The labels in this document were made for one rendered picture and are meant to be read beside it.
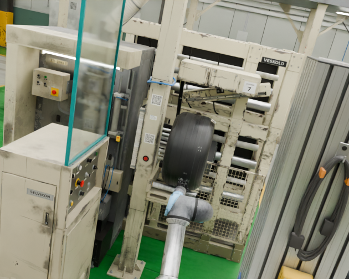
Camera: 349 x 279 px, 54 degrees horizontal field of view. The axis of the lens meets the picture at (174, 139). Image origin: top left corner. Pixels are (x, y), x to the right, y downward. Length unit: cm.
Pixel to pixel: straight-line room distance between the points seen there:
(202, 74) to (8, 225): 161
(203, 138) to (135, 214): 87
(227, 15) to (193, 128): 920
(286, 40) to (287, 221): 1044
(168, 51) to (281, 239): 163
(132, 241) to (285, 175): 211
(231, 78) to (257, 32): 874
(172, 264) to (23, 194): 86
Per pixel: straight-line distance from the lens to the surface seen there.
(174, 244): 169
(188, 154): 230
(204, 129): 236
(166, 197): 260
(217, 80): 262
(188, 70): 263
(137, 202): 274
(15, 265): 228
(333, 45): 1147
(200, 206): 172
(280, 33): 1132
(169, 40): 237
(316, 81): 91
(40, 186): 193
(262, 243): 106
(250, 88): 262
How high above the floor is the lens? 205
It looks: 19 degrees down
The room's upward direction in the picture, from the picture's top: 12 degrees clockwise
